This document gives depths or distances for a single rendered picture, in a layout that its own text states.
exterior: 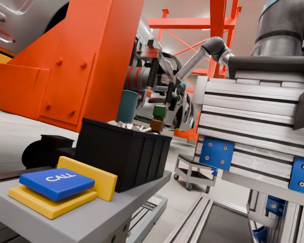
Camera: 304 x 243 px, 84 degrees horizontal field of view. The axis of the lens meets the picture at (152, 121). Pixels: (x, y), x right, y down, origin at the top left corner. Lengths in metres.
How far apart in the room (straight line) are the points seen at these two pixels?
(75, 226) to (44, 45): 0.58
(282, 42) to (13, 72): 0.81
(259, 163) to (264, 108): 0.15
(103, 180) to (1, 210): 0.13
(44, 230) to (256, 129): 0.48
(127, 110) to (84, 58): 0.41
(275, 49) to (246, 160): 0.31
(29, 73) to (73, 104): 0.22
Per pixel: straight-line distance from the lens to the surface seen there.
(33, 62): 0.71
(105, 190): 0.30
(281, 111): 0.54
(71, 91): 0.51
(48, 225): 0.24
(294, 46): 0.62
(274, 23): 0.65
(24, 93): 0.67
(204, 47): 1.31
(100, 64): 0.51
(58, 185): 0.26
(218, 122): 0.53
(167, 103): 1.11
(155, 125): 0.57
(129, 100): 0.86
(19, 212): 0.28
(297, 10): 0.66
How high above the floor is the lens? 0.58
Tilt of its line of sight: 2 degrees up
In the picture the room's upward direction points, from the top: 13 degrees clockwise
